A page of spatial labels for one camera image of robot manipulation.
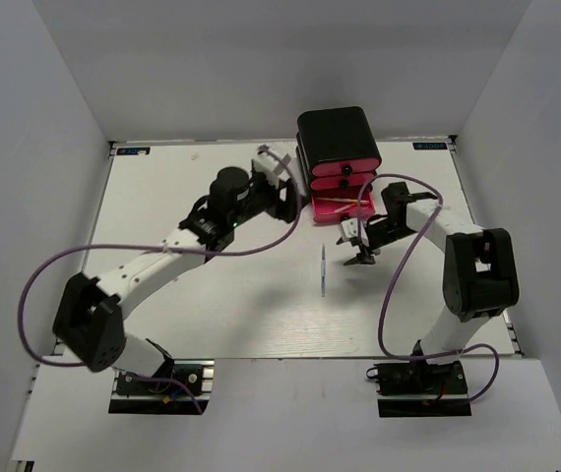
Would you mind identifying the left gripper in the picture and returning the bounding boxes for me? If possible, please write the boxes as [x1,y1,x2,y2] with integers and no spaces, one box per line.
[229,169,309,229]

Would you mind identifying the blue white gel pen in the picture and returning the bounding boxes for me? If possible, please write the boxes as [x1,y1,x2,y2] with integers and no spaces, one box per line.
[320,243,327,298]

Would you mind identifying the yellow blue pen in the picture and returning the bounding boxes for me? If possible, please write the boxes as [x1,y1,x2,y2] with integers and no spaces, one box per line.
[316,197,364,205]

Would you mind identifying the black pink drawer organizer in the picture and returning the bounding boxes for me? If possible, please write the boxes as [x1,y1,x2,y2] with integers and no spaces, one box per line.
[296,106,382,225]

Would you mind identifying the orange pink pen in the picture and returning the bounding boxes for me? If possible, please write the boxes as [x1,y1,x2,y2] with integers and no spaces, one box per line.
[315,205,356,220]

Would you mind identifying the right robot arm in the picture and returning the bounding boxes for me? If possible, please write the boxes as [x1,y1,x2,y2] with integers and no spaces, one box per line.
[339,182,520,392]

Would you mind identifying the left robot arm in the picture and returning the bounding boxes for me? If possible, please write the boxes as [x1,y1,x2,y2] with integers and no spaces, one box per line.
[53,163,302,392]

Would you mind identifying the right blue table label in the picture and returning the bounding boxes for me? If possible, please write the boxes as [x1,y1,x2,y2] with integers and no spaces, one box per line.
[412,142,449,150]

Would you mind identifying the blue table label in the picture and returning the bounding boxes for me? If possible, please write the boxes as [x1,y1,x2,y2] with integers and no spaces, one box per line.
[412,142,449,150]
[116,147,151,155]

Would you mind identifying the left blue table label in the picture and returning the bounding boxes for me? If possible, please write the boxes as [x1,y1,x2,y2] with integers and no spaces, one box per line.
[116,147,151,155]

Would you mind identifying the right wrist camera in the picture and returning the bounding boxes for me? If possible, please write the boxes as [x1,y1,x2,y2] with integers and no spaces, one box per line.
[336,218,370,248]

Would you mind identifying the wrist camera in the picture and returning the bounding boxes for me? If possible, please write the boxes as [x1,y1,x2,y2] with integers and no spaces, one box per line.
[251,147,292,189]
[336,218,370,248]

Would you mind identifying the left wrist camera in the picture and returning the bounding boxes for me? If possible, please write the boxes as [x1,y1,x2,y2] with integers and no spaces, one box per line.
[251,147,292,189]

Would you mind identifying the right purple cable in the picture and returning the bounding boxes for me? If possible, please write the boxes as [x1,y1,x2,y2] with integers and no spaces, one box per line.
[356,174,501,407]

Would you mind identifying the purple cable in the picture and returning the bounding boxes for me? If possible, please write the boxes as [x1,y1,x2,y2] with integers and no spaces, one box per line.
[356,174,501,407]
[17,145,306,413]

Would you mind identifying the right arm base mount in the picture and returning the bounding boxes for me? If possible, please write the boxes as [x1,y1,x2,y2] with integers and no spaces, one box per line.
[366,361,471,419]

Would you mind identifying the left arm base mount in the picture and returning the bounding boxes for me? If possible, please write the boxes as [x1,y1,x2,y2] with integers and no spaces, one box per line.
[108,360,215,416]

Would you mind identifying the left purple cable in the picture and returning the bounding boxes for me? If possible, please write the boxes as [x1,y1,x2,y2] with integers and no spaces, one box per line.
[17,145,306,413]

